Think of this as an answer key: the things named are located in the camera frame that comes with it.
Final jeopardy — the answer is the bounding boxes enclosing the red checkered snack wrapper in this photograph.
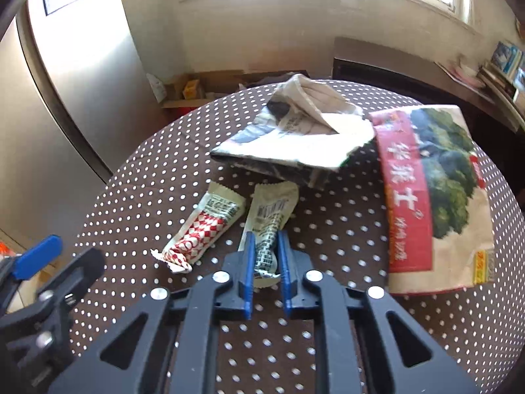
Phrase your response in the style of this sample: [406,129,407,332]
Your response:
[150,182,246,274]

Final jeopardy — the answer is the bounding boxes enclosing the cream black snack wrapper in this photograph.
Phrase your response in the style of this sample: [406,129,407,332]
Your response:
[239,182,299,289]

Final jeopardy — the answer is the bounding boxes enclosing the newspaper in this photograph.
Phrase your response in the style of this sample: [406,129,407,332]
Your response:
[211,74,375,190]

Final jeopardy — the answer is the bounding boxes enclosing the brown paper food bag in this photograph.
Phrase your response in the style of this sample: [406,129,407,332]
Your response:
[369,105,496,295]

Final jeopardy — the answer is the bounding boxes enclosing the brown polka dot tablecloth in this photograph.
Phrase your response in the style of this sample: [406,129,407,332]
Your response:
[70,85,524,393]

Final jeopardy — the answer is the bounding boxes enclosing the silver double-door refrigerator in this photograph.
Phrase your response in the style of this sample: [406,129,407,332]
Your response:
[1,0,165,251]

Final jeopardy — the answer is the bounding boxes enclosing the brown cardboard box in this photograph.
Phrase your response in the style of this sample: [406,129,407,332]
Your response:
[161,69,310,109]

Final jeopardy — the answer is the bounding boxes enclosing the dark wooden cabinet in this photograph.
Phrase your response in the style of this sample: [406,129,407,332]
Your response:
[332,36,524,184]

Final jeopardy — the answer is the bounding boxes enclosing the books on shelf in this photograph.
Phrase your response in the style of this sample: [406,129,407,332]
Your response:
[478,40,524,119]

